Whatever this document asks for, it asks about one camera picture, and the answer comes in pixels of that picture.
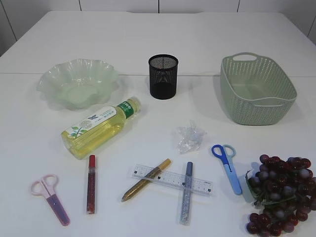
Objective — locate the clear plastic sheet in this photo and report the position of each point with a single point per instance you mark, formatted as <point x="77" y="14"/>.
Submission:
<point x="191" y="138"/>

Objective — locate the blue scissors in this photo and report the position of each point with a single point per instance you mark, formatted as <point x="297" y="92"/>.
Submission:
<point x="226" y="153"/>

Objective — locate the yellow tea bottle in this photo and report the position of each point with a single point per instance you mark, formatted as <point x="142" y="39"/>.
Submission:
<point x="87" y="135"/>

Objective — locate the dark red grape bunch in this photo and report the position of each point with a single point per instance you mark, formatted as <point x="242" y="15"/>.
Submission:
<point x="286" y="190"/>

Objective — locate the black mesh pen holder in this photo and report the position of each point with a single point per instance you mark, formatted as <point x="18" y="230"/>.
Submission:
<point x="163" y="70"/>

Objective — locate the clear plastic ruler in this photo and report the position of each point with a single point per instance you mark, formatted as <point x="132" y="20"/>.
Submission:
<point x="173" y="180"/>

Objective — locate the gold glitter pen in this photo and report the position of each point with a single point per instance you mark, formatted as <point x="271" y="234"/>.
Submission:
<point x="145" y="181"/>

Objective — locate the green wavy glass plate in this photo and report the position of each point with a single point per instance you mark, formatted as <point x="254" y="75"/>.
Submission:
<point x="78" y="84"/>

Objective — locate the silver glitter pen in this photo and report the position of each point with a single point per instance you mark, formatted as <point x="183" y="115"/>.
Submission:
<point x="185" y="208"/>

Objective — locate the red glitter pen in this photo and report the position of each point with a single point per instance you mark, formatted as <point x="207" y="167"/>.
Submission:
<point x="90" y="200"/>

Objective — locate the green woven plastic basket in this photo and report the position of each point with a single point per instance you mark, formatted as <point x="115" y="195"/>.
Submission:
<point x="255" y="92"/>

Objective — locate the pink scissors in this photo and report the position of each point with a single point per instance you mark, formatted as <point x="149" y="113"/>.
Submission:
<point x="45" y="186"/>

